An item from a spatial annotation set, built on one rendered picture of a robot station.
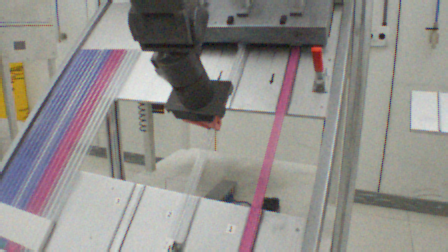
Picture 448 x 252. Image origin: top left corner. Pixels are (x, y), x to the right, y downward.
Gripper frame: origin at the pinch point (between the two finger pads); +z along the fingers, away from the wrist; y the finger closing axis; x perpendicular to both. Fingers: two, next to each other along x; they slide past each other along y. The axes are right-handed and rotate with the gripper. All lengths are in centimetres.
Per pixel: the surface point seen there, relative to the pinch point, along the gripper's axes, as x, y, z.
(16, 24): -51, 124, 19
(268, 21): -21.7, -5.9, -4.8
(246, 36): -20.3, -1.1, -2.0
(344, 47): -20.1, -20.5, -0.1
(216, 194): 0.5, 11.9, 39.7
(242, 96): -7.6, -3.0, 1.2
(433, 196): -68, -75, 179
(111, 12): -33, 44, 1
